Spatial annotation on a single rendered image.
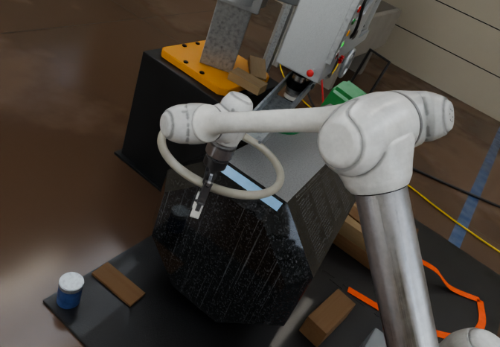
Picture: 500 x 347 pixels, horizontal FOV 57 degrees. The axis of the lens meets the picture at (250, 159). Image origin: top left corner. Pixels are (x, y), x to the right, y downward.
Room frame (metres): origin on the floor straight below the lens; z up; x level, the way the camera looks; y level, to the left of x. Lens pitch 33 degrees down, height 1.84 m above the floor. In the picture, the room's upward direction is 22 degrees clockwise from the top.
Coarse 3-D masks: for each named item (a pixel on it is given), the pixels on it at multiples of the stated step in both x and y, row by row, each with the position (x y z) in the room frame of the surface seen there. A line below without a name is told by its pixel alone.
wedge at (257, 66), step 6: (252, 60) 2.62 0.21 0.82; (258, 60) 2.65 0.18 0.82; (264, 60) 2.67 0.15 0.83; (252, 66) 2.56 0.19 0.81; (258, 66) 2.59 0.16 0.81; (264, 66) 2.62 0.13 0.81; (252, 72) 2.51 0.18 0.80; (258, 72) 2.53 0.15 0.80; (264, 72) 2.56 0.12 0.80; (264, 78) 2.50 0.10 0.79
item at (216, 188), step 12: (252, 144) 1.61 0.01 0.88; (168, 156) 1.23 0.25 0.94; (180, 168) 1.20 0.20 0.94; (276, 168) 1.48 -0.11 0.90; (192, 180) 1.17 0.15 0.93; (276, 180) 1.39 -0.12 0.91; (216, 192) 1.17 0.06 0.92; (228, 192) 1.18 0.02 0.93; (240, 192) 1.20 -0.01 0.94; (252, 192) 1.23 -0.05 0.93; (264, 192) 1.27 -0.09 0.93; (276, 192) 1.32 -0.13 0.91
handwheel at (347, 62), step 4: (352, 48) 2.12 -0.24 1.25; (352, 52) 2.08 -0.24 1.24; (348, 56) 2.06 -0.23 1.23; (352, 56) 2.15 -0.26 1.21; (336, 60) 2.12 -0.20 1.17; (344, 60) 2.05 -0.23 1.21; (348, 60) 2.10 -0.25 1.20; (352, 60) 2.17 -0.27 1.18; (344, 64) 2.04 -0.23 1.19; (348, 64) 2.09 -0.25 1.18; (340, 68) 2.05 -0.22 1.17; (344, 68) 2.11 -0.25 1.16; (348, 68) 2.17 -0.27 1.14; (340, 72) 2.05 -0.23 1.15; (344, 72) 2.14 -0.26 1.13; (340, 76) 2.07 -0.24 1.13
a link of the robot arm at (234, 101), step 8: (232, 96) 1.19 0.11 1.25; (240, 96) 1.20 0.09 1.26; (216, 104) 1.18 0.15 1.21; (224, 104) 1.18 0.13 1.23; (232, 104) 1.17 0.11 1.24; (240, 104) 1.18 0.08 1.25; (248, 104) 1.19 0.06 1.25; (224, 136) 1.13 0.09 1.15; (232, 136) 1.15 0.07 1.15; (240, 136) 1.18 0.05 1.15; (224, 144) 1.16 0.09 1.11; (232, 144) 1.17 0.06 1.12
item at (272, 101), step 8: (288, 72) 2.10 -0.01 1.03; (280, 88) 1.99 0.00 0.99; (312, 88) 2.07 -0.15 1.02; (272, 96) 1.93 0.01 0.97; (280, 96) 1.96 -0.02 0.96; (304, 96) 2.02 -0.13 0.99; (264, 104) 1.85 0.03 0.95; (272, 104) 1.89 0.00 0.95; (280, 104) 1.91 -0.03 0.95; (288, 104) 1.93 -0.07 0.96; (296, 104) 1.93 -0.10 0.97; (256, 136) 1.67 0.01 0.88; (264, 136) 1.63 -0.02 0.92
